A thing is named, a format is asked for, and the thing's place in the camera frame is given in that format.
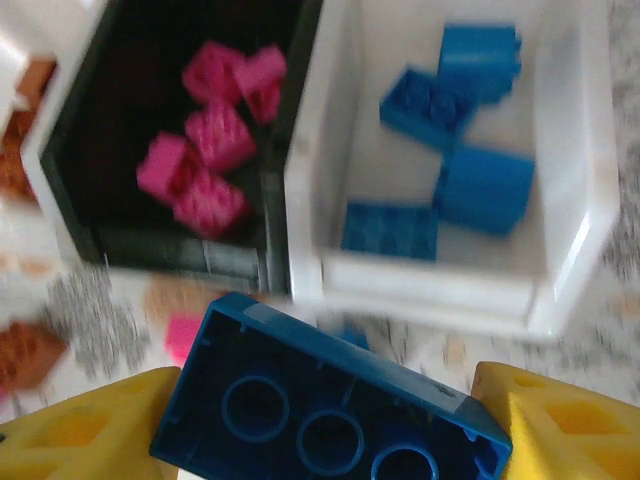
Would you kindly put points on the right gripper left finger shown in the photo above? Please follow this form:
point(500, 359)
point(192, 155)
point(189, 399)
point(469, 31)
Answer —
point(75, 440)

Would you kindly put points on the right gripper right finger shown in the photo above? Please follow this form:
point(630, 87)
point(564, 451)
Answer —
point(575, 440)

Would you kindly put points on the orange square lego brick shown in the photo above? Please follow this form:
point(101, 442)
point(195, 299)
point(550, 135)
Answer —
point(34, 82)
point(25, 355)
point(12, 165)

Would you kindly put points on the pink square lego brick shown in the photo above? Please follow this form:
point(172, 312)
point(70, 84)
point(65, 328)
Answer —
point(212, 205)
point(262, 80)
point(184, 337)
point(162, 167)
point(212, 72)
point(220, 132)

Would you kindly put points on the blue long lego brick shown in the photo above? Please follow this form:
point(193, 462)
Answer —
point(390, 230)
point(425, 112)
point(310, 350)

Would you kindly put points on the blue square lego brick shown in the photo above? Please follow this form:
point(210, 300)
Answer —
point(480, 57)
point(485, 187)

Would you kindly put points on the white plastic container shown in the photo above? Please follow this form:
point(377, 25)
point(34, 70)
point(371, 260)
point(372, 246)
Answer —
point(380, 150)
point(50, 220)

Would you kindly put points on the black plastic container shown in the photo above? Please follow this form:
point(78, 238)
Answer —
point(125, 100)

